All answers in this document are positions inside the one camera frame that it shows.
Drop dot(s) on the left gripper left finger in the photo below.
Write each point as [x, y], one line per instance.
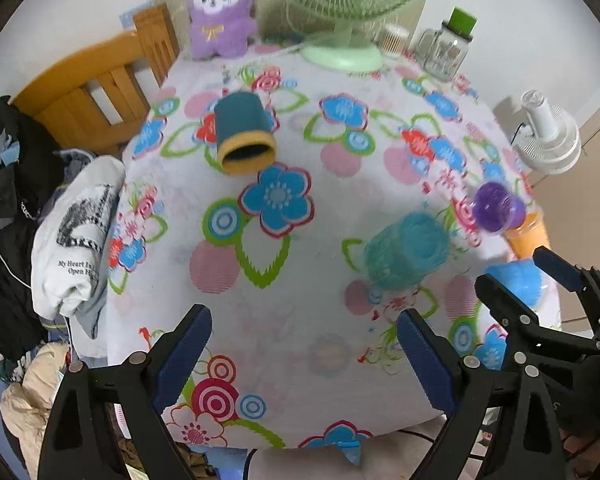
[79, 441]

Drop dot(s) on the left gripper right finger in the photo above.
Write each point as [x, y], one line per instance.
[464, 389]

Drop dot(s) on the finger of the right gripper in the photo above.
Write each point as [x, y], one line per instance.
[524, 332]
[585, 283]

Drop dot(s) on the teal textured plastic cup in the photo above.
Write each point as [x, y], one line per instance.
[404, 253]

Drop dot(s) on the blue plastic cup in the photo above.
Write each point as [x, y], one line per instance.
[523, 279]

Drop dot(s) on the orange plastic cup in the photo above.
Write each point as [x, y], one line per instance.
[529, 236]

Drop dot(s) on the purple plastic cup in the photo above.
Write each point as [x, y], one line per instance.
[497, 209]

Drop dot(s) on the green cup on jar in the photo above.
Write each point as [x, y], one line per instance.
[461, 23]

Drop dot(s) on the dark teal cup yellow rim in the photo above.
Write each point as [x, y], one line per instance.
[244, 140]

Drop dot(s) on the pile of dark clothes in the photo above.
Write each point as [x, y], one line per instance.
[33, 168]

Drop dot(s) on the white standing fan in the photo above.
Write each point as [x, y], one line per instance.
[549, 141]

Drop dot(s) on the white printed t-shirt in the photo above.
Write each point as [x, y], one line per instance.
[68, 258]

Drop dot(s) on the floral tablecloth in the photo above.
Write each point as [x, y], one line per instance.
[304, 349]

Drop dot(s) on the glass mug jar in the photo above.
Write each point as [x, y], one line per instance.
[442, 51]

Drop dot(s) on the wooden chair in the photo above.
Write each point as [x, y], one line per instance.
[92, 99]

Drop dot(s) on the purple plush toy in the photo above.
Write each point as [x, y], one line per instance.
[220, 28]

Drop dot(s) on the beige patterned board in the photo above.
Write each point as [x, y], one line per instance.
[282, 18]

